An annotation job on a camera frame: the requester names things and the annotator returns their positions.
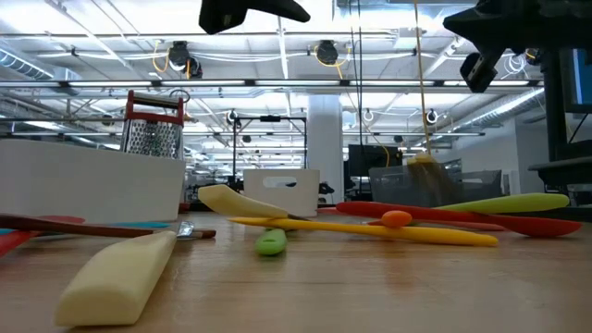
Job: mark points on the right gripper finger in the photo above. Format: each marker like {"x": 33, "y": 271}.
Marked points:
{"x": 476, "y": 23}

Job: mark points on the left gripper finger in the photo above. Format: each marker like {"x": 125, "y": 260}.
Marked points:
{"x": 222, "y": 16}

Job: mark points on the light green silicone spoon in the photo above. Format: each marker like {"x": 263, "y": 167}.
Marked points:
{"x": 518, "y": 202}

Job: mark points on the red silicone spoon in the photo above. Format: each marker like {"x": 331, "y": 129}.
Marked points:
{"x": 532, "y": 225}

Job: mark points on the orange silicone spatula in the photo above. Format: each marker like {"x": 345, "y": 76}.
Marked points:
{"x": 397, "y": 218}

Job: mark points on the yellow silicone spatula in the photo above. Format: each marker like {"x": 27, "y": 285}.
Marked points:
{"x": 416, "y": 234}

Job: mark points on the blue silicone spatula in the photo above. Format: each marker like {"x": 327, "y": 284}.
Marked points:
{"x": 139, "y": 225}

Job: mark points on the green silicone spatula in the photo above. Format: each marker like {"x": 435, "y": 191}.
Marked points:
{"x": 270, "y": 242}

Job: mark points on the red silicone spatula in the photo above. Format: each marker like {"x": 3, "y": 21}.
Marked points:
{"x": 11, "y": 242}

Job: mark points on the computer monitor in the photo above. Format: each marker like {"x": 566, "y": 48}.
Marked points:
{"x": 583, "y": 78}

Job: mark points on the long ceiling light strip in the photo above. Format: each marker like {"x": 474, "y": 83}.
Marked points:
{"x": 296, "y": 83}

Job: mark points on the red framed box grater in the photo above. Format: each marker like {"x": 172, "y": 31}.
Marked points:
{"x": 152, "y": 139}

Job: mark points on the grey desk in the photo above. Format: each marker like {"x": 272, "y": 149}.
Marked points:
{"x": 564, "y": 171}

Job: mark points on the white building column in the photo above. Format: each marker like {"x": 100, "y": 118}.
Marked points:
{"x": 326, "y": 148}

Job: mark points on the black background screen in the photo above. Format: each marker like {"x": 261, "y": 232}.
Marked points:
{"x": 370, "y": 159}

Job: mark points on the grey translucent plastic bin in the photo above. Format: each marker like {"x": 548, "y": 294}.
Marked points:
{"x": 388, "y": 189}

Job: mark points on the small white plastic bin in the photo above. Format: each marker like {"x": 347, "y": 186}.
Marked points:
{"x": 300, "y": 199}

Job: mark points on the large white plastic bin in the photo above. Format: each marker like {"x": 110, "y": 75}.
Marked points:
{"x": 92, "y": 185}

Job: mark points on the silver ceiling duct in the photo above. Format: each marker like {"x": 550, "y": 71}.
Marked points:
{"x": 23, "y": 65}
{"x": 504, "y": 108}

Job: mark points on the black background stand frame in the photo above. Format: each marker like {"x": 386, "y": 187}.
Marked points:
{"x": 270, "y": 118}

